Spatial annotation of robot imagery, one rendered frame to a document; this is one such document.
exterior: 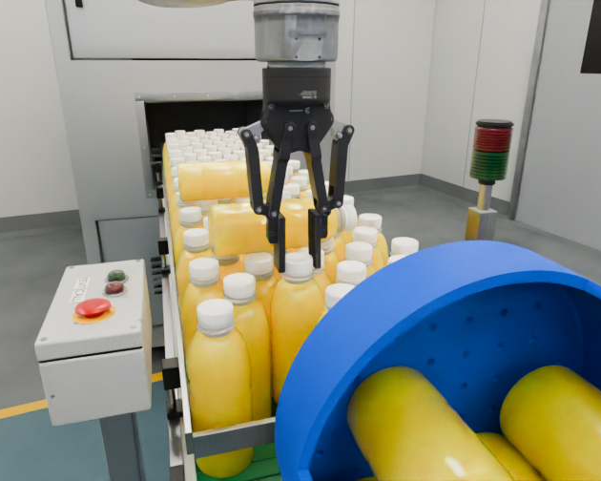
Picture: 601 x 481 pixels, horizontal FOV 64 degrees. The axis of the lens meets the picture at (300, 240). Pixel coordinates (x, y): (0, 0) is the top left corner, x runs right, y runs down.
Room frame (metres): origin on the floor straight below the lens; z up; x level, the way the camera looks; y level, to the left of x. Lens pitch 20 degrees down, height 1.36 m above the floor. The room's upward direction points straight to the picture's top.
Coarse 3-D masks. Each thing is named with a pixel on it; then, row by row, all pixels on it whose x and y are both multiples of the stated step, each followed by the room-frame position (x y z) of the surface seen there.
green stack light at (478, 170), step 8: (472, 152) 0.86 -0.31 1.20; (480, 152) 0.85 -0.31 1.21; (488, 152) 0.84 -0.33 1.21; (504, 152) 0.84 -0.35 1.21; (472, 160) 0.86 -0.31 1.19; (480, 160) 0.84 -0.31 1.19; (488, 160) 0.83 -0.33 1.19; (496, 160) 0.83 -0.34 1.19; (504, 160) 0.84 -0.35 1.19; (472, 168) 0.86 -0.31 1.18; (480, 168) 0.84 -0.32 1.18; (488, 168) 0.83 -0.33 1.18; (496, 168) 0.83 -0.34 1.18; (504, 168) 0.84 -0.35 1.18; (472, 176) 0.85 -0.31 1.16; (480, 176) 0.84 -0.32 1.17; (488, 176) 0.83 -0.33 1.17; (496, 176) 0.83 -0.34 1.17; (504, 176) 0.84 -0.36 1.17
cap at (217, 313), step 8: (200, 304) 0.47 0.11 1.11; (208, 304) 0.47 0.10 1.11; (216, 304) 0.47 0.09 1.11; (224, 304) 0.47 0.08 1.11; (232, 304) 0.47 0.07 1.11; (200, 312) 0.45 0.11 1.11; (208, 312) 0.45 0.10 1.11; (216, 312) 0.45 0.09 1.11; (224, 312) 0.45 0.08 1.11; (232, 312) 0.46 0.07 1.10; (200, 320) 0.45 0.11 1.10; (208, 320) 0.45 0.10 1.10; (216, 320) 0.45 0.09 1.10; (224, 320) 0.45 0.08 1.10; (232, 320) 0.46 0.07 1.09; (208, 328) 0.45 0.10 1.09; (216, 328) 0.45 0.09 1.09
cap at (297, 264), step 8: (288, 256) 0.56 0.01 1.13; (296, 256) 0.56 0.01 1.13; (304, 256) 0.56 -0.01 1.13; (288, 264) 0.54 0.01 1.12; (296, 264) 0.54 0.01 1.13; (304, 264) 0.54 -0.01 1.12; (312, 264) 0.55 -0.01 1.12; (288, 272) 0.54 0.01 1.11; (296, 272) 0.54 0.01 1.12; (304, 272) 0.54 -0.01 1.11
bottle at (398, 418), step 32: (384, 384) 0.29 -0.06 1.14; (416, 384) 0.28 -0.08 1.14; (352, 416) 0.28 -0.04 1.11; (384, 416) 0.26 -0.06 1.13; (416, 416) 0.25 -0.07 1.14; (448, 416) 0.25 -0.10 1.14; (384, 448) 0.24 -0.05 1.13; (416, 448) 0.23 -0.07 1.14; (448, 448) 0.22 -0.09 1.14; (480, 448) 0.23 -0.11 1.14; (384, 480) 0.23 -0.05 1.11; (416, 480) 0.21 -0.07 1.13; (448, 480) 0.20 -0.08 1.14; (480, 480) 0.20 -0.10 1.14; (512, 480) 0.21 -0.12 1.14
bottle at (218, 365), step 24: (216, 336) 0.45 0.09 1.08; (240, 336) 0.47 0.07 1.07; (192, 360) 0.45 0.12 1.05; (216, 360) 0.44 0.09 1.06; (240, 360) 0.45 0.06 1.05; (192, 384) 0.44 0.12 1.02; (216, 384) 0.43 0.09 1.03; (240, 384) 0.44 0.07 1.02; (192, 408) 0.45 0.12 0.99; (216, 408) 0.43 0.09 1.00; (240, 408) 0.44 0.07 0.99; (216, 456) 0.43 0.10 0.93; (240, 456) 0.44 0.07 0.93
